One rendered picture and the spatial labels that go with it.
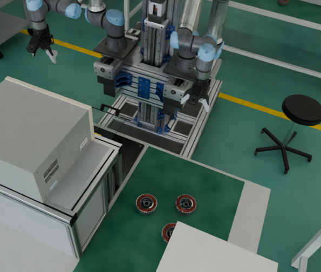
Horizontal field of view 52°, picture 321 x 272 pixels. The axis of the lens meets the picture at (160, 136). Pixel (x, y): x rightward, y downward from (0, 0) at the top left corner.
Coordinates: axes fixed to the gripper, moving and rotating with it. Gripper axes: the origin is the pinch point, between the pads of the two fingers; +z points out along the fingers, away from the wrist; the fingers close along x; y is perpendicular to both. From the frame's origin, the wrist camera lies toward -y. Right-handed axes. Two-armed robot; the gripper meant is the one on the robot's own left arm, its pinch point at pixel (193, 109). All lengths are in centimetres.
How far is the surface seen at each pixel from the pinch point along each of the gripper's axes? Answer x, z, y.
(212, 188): -21.7, 40.1, -13.8
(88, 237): 26, 37, -68
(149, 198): 8, 37, -36
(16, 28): 247, 97, 146
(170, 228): -9, 37, -48
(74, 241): 25, 21, -78
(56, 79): 170, 115, 106
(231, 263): -35, -6, -73
